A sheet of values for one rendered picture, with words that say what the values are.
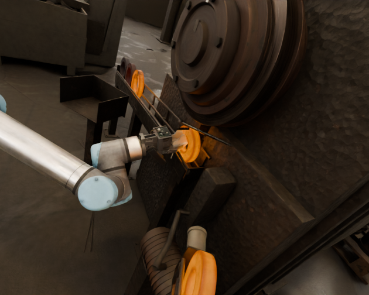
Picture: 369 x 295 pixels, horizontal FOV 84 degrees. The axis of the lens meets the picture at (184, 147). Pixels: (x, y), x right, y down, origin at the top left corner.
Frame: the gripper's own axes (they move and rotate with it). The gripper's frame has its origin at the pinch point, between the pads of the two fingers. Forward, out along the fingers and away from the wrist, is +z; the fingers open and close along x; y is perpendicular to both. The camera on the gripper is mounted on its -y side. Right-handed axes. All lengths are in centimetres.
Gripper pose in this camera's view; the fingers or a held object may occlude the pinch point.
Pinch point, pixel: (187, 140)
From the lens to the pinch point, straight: 84.8
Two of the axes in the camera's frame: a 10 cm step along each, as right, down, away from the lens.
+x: -4.1, -6.4, 6.5
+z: 9.1, -2.2, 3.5
